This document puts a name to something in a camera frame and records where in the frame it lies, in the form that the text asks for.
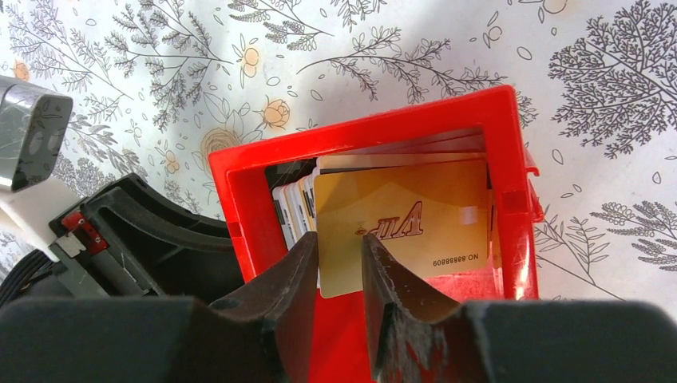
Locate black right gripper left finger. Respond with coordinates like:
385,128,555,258
1,232,318,382

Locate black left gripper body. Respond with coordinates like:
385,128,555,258
49,173,244,303

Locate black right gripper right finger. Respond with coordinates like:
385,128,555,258
362,235,676,382

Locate gold VIP credit card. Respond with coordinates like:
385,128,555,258
314,160,490,298

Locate stack of white cards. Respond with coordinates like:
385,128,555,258
271,162,319,250

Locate red plastic bin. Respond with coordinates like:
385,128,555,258
208,85,544,382

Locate floral table mat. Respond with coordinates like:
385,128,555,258
1,1,676,314

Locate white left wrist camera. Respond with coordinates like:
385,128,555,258
1,76,79,262

